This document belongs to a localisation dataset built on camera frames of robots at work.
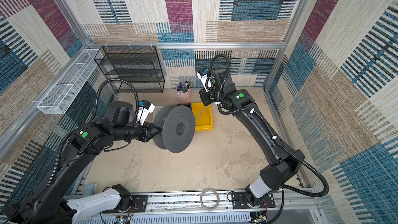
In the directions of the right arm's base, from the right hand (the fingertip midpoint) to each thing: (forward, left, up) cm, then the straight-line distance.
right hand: (202, 93), depth 72 cm
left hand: (-17, +17, -1) cm, 24 cm away
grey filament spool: (-16, +11, -1) cm, 19 cm away
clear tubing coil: (-41, -3, -33) cm, 53 cm away
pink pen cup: (+26, +12, -31) cm, 42 cm away
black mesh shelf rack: (+40, +45, -14) cm, 62 cm away
